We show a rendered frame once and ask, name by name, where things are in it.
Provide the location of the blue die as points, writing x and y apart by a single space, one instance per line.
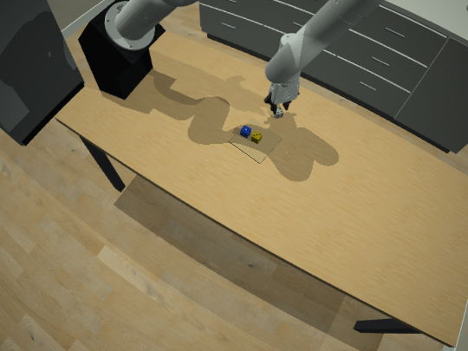
245 131

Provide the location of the grey die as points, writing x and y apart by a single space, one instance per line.
279 113

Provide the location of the yellow die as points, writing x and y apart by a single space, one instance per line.
256 137

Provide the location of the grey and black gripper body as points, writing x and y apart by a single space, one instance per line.
282 93

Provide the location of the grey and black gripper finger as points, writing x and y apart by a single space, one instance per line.
286 105
267 100

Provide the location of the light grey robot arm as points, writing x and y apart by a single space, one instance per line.
128 27

